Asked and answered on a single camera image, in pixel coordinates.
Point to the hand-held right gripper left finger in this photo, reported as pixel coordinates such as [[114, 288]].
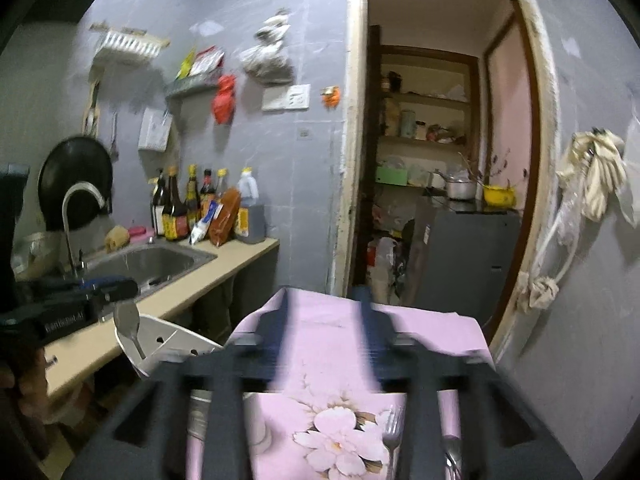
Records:
[[227, 375]]

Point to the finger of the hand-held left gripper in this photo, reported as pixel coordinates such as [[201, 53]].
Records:
[[92, 286], [120, 292]]

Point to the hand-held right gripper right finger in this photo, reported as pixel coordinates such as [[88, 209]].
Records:
[[430, 375]]

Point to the metal spoon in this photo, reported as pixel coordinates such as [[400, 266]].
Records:
[[127, 317], [452, 455]]

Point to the person's left hand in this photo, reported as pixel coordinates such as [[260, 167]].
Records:
[[31, 380]]

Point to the steel sink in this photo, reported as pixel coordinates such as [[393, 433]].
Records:
[[150, 262]]

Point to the yellow sponge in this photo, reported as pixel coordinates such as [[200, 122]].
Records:
[[116, 239]]

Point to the white metal canister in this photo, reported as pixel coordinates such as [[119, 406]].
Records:
[[260, 420]]

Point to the pink soap dish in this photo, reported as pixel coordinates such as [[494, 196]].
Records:
[[138, 235]]

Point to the metal faucet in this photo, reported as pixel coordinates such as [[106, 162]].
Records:
[[70, 220]]

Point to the metal fork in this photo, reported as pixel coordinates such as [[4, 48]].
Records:
[[392, 430]]

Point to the black wok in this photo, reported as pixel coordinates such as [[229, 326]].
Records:
[[75, 175]]

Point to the dark glass bottle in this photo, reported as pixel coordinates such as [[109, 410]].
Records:
[[158, 210]]

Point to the beige kitchen counter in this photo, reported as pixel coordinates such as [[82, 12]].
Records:
[[210, 275]]

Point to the soy sauce bottle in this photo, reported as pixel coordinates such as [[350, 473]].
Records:
[[175, 215]]

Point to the white blue packet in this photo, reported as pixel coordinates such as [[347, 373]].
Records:
[[202, 227]]

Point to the pink floral tablecloth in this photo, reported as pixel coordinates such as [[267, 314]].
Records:
[[330, 335]]

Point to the white red plastic bag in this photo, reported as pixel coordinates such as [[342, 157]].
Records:
[[382, 265]]

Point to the yellow cap sauce bottle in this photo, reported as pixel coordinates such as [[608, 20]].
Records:
[[192, 195]]

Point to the grey cabinet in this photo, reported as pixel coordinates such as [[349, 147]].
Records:
[[470, 255]]

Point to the brown spice packet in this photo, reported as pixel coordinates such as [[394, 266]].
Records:
[[226, 217]]

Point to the red label sauce bottle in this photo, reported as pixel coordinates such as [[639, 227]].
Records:
[[207, 190]]

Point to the knotted cream cloth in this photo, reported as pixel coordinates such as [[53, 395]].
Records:
[[540, 292]]

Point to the hanging metal utensil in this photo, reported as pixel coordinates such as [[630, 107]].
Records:
[[114, 135]]

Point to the small sauce bottle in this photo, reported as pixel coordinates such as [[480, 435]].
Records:
[[222, 182]]

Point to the large dark oil jug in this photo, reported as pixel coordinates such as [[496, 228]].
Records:
[[252, 215]]

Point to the metal pot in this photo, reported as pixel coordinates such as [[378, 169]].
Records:
[[460, 189]]

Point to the yellow bowl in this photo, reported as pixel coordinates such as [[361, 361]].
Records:
[[499, 196]]

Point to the green box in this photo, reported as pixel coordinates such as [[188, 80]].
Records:
[[391, 175]]

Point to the yellow packet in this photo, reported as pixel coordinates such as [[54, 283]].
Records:
[[186, 66]]

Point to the red white packet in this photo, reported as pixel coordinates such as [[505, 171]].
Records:
[[209, 60]]

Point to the cream hanging cloth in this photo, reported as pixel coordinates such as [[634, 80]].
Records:
[[597, 175]]

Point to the large clear plastic bag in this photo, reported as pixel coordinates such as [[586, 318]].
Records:
[[267, 62]]

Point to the wooden shelf unit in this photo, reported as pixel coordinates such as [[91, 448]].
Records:
[[425, 100]]

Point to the small clear plastic bag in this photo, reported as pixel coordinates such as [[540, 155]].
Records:
[[272, 27]]

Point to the white wall box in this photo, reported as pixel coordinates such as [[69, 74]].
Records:
[[154, 130]]

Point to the metal wall shelf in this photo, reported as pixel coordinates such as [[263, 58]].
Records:
[[192, 87]]

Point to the white wall rack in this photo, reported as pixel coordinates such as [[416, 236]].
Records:
[[130, 45]]

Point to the cream door frame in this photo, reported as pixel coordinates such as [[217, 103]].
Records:
[[352, 135]]

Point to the white wall socket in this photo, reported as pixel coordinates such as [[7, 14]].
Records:
[[287, 98]]

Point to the orange wall hook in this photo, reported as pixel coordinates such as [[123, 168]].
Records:
[[331, 96]]

